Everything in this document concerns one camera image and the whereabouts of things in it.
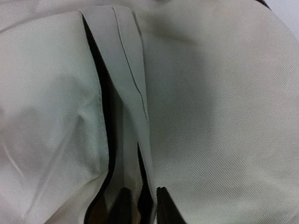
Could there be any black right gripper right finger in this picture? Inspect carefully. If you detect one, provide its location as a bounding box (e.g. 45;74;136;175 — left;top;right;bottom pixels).
157;187;185;224

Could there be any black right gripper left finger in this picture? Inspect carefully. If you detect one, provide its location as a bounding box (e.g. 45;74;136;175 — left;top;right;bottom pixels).
109;188;140;224

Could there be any beige canvas student bag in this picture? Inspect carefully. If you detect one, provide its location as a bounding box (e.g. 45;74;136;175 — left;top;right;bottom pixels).
0;0;299;224

